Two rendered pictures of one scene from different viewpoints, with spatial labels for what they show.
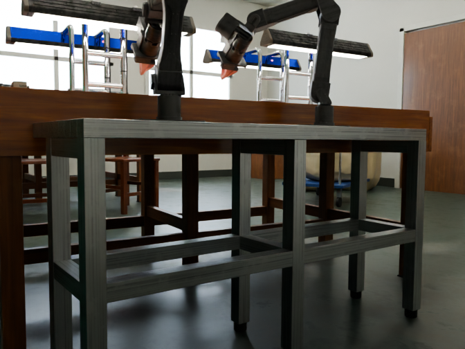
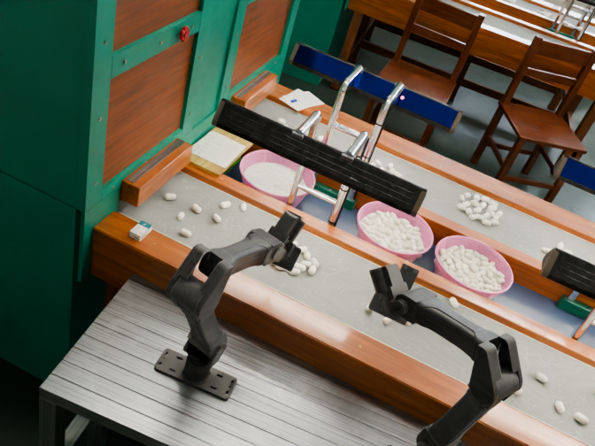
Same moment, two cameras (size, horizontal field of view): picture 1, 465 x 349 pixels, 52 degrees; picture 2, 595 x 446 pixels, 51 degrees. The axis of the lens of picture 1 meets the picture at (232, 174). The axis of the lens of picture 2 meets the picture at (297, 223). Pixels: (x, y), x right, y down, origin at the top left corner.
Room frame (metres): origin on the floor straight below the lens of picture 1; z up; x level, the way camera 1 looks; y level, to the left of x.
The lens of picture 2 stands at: (0.65, -0.56, 1.97)
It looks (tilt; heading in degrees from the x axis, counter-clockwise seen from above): 38 degrees down; 41
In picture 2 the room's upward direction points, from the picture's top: 19 degrees clockwise
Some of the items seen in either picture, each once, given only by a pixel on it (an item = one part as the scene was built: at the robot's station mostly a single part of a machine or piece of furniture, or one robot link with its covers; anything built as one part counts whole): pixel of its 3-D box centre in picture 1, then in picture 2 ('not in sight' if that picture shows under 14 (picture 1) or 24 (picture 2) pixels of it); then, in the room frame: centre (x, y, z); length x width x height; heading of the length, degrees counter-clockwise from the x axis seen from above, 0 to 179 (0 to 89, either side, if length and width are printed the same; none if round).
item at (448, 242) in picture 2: not in sight; (468, 272); (2.28, 0.10, 0.72); 0.27 x 0.27 x 0.10
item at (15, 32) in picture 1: (79, 41); (374, 85); (2.24, 0.72, 1.08); 0.62 x 0.08 x 0.07; 120
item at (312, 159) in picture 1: (333, 161); not in sight; (4.93, -1.05, 0.41); 0.74 x 0.56 x 0.39; 126
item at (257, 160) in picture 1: (268, 158); not in sight; (7.82, -0.58, 0.32); 0.42 x 0.42 x 0.63; 35
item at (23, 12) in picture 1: (114, 15); (318, 153); (1.76, 0.43, 1.08); 0.62 x 0.08 x 0.07; 120
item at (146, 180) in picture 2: not in sight; (158, 170); (1.49, 0.78, 0.83); 0.30 x 0.06 x 0.07; 30
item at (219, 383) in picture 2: (169, 109); (197, 365); (1.30, 0.17, 0.71); 0.20 x 0.07 x 0.08; 125
